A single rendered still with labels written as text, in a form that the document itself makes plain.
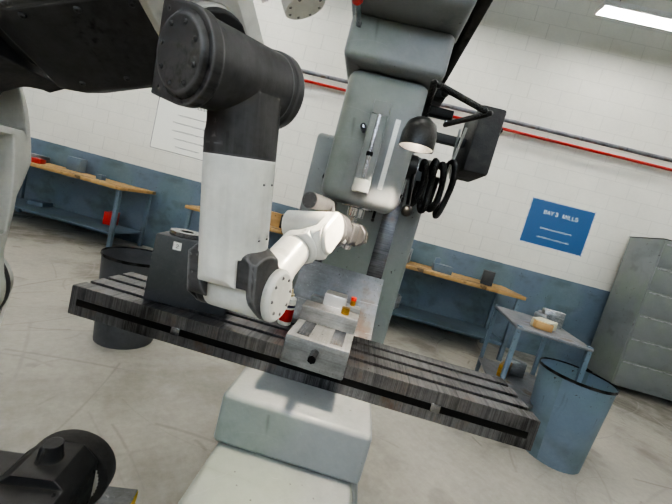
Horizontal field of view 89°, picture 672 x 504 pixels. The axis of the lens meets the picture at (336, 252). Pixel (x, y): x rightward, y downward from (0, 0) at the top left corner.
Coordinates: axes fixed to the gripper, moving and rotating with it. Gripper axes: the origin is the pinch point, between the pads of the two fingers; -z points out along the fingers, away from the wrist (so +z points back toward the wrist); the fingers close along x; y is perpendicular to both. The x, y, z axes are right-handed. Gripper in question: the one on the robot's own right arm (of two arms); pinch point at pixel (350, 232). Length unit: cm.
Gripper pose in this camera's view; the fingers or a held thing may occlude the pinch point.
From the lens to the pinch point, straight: 94.0
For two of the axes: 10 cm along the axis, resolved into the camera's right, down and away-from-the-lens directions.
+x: -8.9, -2.8, 3.6
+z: -3.7, -0.1, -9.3
